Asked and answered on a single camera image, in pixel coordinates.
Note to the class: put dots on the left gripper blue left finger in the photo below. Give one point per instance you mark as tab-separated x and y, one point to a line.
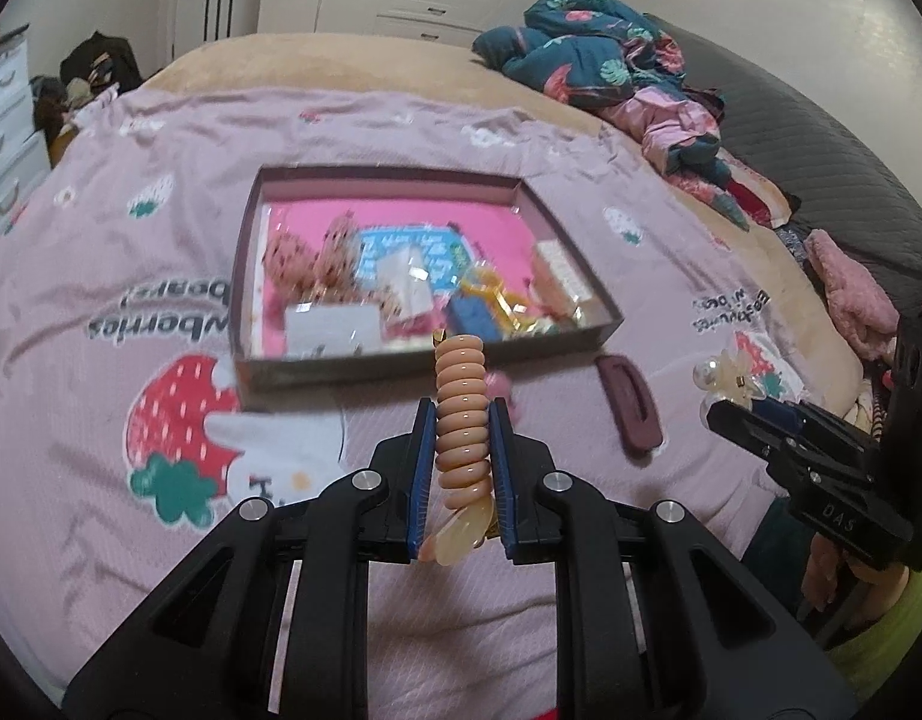
422	457

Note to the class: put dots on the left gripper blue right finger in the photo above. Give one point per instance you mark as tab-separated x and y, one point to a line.
502	449

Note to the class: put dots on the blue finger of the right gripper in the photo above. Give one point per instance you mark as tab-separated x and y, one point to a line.
742	428
780	414

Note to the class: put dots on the pearl flower hair claw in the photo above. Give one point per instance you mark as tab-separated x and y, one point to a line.
727	377

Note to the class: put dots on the pink fluffy hair clip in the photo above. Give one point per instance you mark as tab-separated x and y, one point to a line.
499	387

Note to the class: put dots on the blue plastic box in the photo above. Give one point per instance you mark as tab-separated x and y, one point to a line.
469	315

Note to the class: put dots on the maroon oval hair clip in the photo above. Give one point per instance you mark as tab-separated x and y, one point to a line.
632	404

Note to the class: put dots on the clear bag with earrings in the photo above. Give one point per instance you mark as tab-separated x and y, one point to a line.
314	331

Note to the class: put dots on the yellow hoops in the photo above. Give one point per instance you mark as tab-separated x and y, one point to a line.
515	313

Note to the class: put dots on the white comb hair clip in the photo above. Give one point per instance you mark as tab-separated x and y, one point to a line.
557	283

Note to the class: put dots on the beige polka dot bow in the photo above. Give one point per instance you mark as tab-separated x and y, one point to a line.
300	273

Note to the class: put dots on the person right hand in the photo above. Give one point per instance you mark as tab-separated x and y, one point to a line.
828	567

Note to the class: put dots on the pink fluffy cloth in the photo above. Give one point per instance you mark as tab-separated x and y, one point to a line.
858	307

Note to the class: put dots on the brown shallow cardboard tray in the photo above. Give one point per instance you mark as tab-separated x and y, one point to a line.
257	375

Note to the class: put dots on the grey padded headboard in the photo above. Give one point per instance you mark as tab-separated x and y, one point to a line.
839	184

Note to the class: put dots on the pink strawberry bed sheet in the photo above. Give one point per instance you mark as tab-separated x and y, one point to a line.
122	440

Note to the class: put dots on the pink pajama garment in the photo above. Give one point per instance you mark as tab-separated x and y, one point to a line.
676	135

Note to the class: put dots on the dark floral crumpled quilt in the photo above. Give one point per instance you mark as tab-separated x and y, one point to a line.
590	54

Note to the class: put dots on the white drawer cabinet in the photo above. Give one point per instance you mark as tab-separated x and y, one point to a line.
24	161

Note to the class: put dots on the black bag on floor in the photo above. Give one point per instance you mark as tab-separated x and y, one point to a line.
102	61

